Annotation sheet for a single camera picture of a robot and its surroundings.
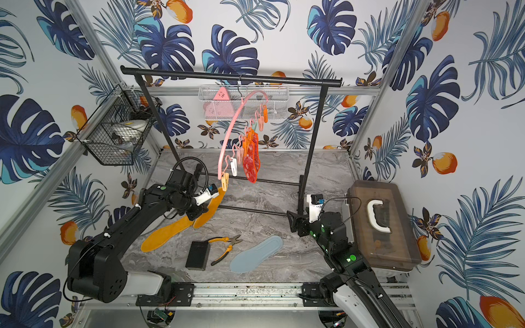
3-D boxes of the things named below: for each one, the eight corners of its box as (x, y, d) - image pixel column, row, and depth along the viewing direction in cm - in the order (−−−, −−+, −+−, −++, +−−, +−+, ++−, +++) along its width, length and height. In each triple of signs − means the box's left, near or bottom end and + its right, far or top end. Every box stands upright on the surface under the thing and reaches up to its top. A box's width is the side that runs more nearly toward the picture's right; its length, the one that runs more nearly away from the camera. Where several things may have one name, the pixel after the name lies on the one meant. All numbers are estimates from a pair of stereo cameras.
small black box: (188, 270, 82) (184, 267, 78) (194, 243, 89) (191, 239, 85) (206, 270, 82) (203, 267, 78) (211, 243, 89) (208, 239, 85)
